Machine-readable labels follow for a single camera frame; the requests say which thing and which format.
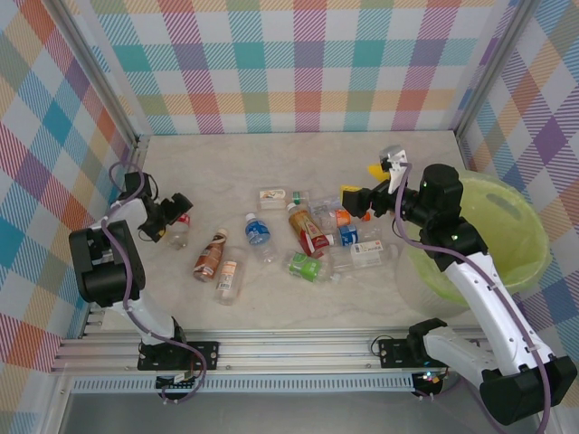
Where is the left circuit board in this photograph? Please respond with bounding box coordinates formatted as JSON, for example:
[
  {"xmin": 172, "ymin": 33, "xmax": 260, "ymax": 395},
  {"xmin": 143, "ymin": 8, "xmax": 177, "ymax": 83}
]
[{"xmin": 155, "ymin": 371, "xmax": 201, "ymax": 391}]

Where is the orange label orange cap bottle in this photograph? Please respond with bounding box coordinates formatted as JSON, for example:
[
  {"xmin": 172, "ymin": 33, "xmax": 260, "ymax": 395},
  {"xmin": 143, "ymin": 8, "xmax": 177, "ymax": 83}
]
[{"xmin": 321, "ymin": 208, "xmax": 373, "ymax": 229}]

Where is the circuit board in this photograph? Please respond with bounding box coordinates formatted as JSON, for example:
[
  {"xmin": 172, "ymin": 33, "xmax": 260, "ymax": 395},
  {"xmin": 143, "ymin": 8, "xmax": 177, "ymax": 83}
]
[
  {"xmin": 412, "ymin": 369, "xmax": 449, "ymax": 391},
  {"xmin": 155, "ymin": 371, "xmax": 201, "ymax": 391}
]

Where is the clear bottle orange white label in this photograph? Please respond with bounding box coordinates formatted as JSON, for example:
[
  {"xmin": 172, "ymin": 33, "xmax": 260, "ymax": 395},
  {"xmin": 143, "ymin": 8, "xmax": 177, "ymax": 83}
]
[{"xmin": 214, "ymin": 259, "xmax": 245, "ymax": 307}]

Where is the green label bottle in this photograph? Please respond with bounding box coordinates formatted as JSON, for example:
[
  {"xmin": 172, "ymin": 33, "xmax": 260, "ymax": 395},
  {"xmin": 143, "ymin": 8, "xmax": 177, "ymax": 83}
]
[{"xmin": 283, "ymin": 251, "xmax": 344, "ymax": 285}]

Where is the aluminium right frame post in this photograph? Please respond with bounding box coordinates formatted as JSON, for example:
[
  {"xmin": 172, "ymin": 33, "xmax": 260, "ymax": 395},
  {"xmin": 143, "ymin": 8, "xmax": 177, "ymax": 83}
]
[{"xmin": 453, "ymin": 0, "xmax": 539, "ymax": 139}]

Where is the aluminium frame post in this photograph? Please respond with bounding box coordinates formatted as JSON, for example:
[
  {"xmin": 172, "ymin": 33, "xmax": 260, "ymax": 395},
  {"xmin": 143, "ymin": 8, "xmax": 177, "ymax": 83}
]
[
  {"xmin": 453, "ymin": 0, "xmax": 539, "ymax": 139},
  {"xmin": 52, "ymin": 0, "xmax": 153, "ymax": 153}
]

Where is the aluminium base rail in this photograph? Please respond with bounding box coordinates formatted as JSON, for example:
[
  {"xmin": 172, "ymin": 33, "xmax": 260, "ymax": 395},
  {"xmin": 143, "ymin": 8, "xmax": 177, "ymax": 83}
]
[{"xmin": 48, "ymin": 325, "xmax": 488, "ymax": 376}]

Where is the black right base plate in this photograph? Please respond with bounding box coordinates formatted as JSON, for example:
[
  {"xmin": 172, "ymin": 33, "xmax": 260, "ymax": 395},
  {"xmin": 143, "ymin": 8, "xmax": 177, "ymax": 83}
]
[{"xmin": 376, "ymin": 336, "xmax": 413, "ymax": 371}]

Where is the red cap cola bottle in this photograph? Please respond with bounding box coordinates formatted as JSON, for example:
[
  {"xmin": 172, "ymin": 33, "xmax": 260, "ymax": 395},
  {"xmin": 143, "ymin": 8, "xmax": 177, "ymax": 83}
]
[{"xmin": 166, "ymin": 214, "xmax": 191, "ymax": 250}]

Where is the right circuit board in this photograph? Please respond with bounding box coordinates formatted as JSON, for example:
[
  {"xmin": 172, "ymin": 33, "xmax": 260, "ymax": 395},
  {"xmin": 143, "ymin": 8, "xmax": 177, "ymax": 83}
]
[{"xmin": 412, "ymin": 369, "xmax": 449, "ymax": 391}]

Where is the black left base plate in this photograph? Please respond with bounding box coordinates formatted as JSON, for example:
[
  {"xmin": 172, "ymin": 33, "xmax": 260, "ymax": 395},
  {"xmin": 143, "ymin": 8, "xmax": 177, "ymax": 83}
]
[{"xmin": 137, "ymin": 340, "xmax": 222, "ymax": 373}]

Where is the green cap clear bottle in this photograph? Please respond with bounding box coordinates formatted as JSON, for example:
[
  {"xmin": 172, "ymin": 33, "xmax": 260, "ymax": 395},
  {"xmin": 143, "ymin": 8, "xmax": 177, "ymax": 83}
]
[{"xmin": 290, "ymin": 189, "xmax": 314, "ymax": 210}]

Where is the aluminium left frame post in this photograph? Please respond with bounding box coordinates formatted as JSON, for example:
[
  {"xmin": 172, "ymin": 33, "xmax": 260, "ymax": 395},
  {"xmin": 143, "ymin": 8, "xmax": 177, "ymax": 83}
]
[{"xmin": 52, "ymin": 0, "xmax": 153, "ymax": 153}]

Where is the white label square bottle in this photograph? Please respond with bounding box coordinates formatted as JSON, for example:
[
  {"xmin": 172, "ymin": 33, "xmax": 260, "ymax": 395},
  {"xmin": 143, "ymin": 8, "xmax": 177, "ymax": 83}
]
[{"xmin": 331, "ymin": 239, "xmax": 400, "ymax": 273}]

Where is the slotted grey cable duct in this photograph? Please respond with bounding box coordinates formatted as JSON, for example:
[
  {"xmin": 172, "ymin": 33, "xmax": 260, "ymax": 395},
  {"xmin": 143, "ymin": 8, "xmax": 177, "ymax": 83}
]
[{"xmin": 71, "ymin": 376, "xmax": 418, "ymax": 395}]

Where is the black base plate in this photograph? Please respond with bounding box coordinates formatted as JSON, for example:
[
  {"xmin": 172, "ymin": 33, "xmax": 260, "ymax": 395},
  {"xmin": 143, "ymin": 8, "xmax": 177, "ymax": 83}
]
[
  {"xmin": 376, "ymin": 336, "xmax": 413, "ymax": 371},
  {"xmin": 137, "ymin": 340, "xmax": 222, "ymax": 373}
]

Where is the brown coffee bottle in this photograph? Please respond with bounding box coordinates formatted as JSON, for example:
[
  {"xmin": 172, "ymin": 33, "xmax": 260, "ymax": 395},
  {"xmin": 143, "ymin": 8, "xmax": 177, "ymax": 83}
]
[{"xmin": 193, "ymin": 227, "xmax": 230, "ymax": 283}]

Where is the gold red label bottle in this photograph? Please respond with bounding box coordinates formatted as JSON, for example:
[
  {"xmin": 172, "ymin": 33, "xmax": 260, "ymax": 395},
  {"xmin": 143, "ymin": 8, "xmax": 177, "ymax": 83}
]
[{"xmin": 286, "ymin": 203, "xmax": 337, "ymax": 259}]

